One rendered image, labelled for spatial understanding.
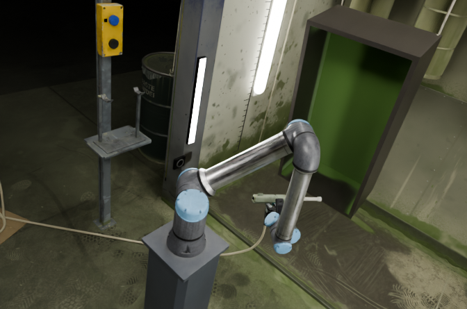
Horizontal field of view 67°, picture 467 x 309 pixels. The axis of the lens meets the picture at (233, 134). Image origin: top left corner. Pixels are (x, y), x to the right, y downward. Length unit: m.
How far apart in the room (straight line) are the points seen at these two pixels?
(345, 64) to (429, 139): 1.28
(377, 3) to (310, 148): 1.88
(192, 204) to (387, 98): 1.39
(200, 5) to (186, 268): 1.39
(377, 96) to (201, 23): 1.17
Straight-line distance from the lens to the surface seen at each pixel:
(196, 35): 2.16
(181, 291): 1.81
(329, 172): 2.81
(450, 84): 3.47
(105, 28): 1.94
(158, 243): 1.79
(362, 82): 2.39
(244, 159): 1.67
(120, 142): 2.16
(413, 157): 3.36
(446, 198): 3.33
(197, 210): 1.58
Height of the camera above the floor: 1.99
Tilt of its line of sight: 30 degrees down
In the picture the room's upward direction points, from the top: 12 degrees clockwise
